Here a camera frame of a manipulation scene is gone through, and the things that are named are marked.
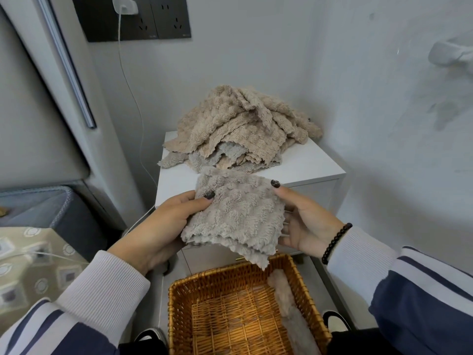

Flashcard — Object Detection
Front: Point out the patterned beige bedspread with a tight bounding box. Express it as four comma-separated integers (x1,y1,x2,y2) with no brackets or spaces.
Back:
0,227,91,326

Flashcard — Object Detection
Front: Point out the black bead bracelet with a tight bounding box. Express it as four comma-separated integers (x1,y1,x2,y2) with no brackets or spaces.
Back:
321,222,354,266

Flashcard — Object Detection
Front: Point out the person's left forearm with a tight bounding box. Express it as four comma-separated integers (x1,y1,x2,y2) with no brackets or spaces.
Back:
0,247,151,355

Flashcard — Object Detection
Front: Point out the wide black wall socket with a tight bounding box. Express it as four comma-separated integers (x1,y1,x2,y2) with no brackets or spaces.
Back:
70,0,159,43

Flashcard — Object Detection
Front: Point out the person's left shoe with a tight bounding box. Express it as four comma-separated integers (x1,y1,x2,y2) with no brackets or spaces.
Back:
134,327,169,346

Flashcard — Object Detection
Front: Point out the person's left hand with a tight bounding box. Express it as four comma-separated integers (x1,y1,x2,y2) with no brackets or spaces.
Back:
107,190,216,276

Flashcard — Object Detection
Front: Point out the person's shoe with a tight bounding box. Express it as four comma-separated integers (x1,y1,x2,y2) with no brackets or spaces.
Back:
134,327,169,346
322,310,352,333

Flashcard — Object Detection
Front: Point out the person's right hand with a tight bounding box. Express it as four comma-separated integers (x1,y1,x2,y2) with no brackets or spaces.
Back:
270,179,344,259

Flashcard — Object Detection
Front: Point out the white nightstand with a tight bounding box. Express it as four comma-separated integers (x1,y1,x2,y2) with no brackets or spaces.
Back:
155,131,347,274

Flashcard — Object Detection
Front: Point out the grey padded headboard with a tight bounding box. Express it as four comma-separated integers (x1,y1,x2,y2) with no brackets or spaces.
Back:
0,7,91,191

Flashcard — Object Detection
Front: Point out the orange wicker basket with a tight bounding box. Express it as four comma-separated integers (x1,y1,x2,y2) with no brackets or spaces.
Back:
167,253,333,355

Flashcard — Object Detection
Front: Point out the white wall hook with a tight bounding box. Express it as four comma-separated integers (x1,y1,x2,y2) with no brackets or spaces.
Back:
428,36,473,69

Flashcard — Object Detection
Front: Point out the white charger plug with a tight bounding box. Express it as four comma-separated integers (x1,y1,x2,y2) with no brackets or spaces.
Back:
112,0,139,15

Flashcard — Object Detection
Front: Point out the narrow black wall socket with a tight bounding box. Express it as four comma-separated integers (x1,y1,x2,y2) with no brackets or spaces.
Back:
149,0,192,39

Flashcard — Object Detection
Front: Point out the silver headboard trim strip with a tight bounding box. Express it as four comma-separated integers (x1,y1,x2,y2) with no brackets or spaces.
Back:
35,0,98,129

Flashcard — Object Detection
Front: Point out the person's right shoe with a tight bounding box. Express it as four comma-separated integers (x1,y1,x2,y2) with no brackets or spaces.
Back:
322,310,352,333

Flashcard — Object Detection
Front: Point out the person's right forearm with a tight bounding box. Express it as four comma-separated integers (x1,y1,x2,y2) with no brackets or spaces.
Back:
327,226,473,355

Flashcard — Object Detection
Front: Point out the single grey towel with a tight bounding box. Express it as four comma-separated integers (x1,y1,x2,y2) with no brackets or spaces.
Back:
282,305,322,355
180,166,287,270

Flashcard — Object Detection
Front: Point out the pile of beige grey towels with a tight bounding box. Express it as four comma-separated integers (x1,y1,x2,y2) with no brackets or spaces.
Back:
158,84,324,174

